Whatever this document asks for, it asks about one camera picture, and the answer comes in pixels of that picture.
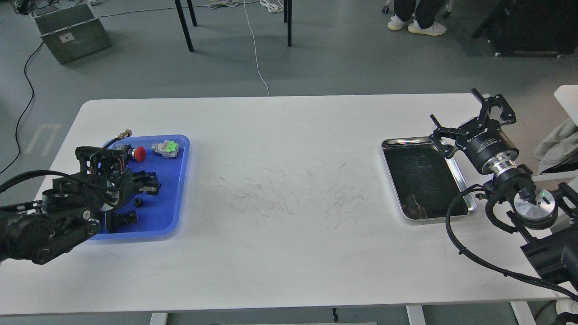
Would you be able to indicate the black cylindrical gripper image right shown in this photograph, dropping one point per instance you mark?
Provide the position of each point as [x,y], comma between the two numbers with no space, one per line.
[487,146]

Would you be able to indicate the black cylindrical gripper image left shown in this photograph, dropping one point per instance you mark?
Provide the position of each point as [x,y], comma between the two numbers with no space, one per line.
[109,168]

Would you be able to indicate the blue plastic tray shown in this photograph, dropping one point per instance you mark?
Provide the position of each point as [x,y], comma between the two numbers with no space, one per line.
[159,214]

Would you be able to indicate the silver metal tray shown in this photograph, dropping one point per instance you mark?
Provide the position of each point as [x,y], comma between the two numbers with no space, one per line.
[425,181]

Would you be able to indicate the beige cloth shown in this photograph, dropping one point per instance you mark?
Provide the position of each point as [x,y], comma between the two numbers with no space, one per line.
[559,149]

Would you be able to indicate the white sneaker right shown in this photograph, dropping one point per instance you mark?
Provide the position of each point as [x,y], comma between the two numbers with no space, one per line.
[436,29]

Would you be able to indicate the white sneaker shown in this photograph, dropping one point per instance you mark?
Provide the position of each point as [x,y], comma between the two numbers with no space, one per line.
[436,29]
[397,24]

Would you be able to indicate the black equipment case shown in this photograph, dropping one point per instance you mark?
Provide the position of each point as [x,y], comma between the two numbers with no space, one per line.
[531,27]

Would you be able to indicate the white sneaker left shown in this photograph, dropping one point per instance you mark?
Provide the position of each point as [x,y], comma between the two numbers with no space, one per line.
[397,24]

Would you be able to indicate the black table leg left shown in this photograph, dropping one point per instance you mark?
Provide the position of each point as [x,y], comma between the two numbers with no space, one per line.
[183,23]

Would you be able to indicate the black table leg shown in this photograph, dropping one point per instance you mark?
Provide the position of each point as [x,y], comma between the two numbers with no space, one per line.
[288,6]
[183,23]

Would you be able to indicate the black table leg right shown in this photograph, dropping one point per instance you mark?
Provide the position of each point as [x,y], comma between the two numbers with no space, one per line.
[288,6]

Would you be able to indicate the red push button switch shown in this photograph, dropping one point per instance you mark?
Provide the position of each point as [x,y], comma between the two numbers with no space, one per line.
[128,152]

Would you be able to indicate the grey green connector switch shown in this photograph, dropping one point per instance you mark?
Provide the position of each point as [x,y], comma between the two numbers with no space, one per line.
[167,149]

